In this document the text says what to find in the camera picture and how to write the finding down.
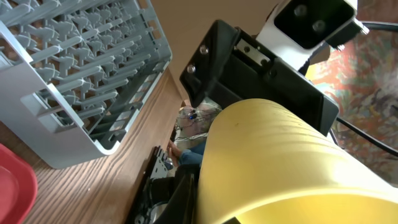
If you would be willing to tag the grey dishwasher rack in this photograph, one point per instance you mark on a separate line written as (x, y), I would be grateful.
(76, 73)

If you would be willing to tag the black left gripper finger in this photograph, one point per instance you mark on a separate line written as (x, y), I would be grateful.
(179, 194)

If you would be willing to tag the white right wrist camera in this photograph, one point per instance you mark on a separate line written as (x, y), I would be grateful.
(296, 29)

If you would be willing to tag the red plastic tray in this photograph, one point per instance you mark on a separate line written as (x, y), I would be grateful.
(18, 187)

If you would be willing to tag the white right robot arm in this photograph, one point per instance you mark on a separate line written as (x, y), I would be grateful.
(353, 93)

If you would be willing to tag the seated person in background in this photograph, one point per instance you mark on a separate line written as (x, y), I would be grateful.
(187, 143)

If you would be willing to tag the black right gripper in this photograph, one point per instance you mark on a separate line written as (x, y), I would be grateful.
(230, 66)

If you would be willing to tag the yellow plastic cup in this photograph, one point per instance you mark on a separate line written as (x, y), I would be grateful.
(263, 164)

